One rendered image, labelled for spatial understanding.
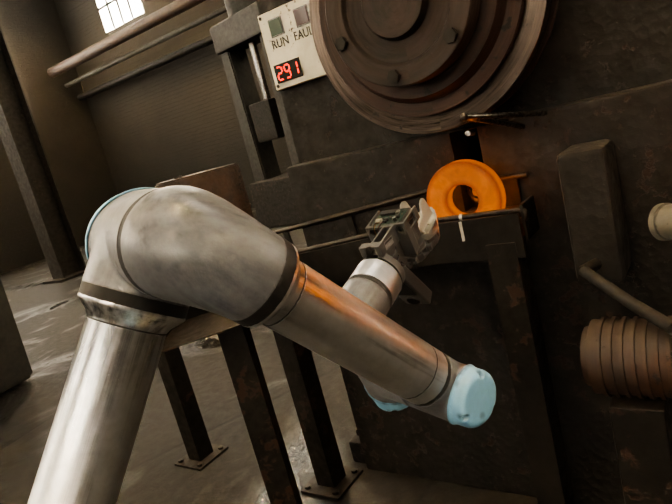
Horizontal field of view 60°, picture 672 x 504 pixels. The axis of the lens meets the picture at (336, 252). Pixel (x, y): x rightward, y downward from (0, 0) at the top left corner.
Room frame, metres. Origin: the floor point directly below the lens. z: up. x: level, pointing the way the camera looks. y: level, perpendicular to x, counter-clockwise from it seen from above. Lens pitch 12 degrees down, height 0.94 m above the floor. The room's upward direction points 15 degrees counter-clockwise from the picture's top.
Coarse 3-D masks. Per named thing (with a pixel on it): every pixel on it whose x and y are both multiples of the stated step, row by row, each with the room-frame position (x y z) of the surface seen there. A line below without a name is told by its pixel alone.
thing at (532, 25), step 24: (312, 0) 1.24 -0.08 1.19; (528, 0) 0.99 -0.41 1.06; (312, 24) 1.25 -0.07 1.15; (528, 24) 0.99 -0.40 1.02; (528, 48) 1.00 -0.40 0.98; (336, 72) 1.23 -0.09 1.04; (504, 72) 1.03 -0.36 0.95; (480, 96) 1.06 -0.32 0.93; (384, 120) 1.18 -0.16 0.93; (408, 120) 1.15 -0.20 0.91; (432, 120) 1.12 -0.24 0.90; (456, 120) 1.09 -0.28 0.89
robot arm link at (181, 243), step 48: (192, 192) 0.55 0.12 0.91; (144, 240) 0.52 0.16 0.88; (192, 240) 0.51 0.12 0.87; (240, 240) 0.52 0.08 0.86; (144, 288) 0.54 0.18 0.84; (192, 288) 0.51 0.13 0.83; (240, 288) 0.51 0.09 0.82; (288, 288) 0.53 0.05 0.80; (336, 288) 0.59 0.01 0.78; (288, 336) 0.57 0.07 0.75; (336, 336) 0.57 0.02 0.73; (384, 336) 0.60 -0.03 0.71; (384, 384) 0.62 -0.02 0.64; (432, 384) 0.63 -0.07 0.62; (480, 384) 0.65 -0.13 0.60
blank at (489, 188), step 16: (464, 160) 1.13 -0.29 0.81; (448, 176) 1.14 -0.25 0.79; (464, 176) 1.12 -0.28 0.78; (480, 176) 1.10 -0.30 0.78; (496, 176) 1.10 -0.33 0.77; (432, 192) 1.16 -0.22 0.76; (448, 192) 1.15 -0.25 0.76; (480, 192) 1.10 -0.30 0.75; (496, 192) 1.09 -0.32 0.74; (448, 208) 1.15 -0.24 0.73; (480, 208) 1.11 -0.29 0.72; (496, 208) 1.09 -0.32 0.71
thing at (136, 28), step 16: (176, 0) 9.10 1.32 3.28; (192, 0) 8.87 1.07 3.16; (160, 16) 9.31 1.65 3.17; (208, 16) 9.07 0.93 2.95; (128, 32) 9.79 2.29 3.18; (176, 32) 9.52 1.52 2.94; (96, 48) 10.34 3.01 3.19; (144, 48) 10.02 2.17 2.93; (192, 48) 9.63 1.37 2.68; (64, 64) 10.95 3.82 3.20; (112, 64) 10.58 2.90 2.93; (160, 64) 10.15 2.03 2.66; (80, 80) 11.22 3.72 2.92; (112, 80) 10.95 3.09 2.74; (80, 96) 11.59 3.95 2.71
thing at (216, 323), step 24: (192, 312) 1.35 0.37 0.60; (168, 336) 1.25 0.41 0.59; (192, 336) 1.18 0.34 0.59; (240, 336) 1.21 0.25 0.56; (240, 360) 1.21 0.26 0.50; (240, 384) 1.21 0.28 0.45; (264, 384) 1.25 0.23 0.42; (264, 408) 1.21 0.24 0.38; (264, 432) 1.21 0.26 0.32; (264, 456) 1.21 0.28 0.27; (264, 480) 1.21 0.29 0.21; (288, 480) 1.21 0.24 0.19
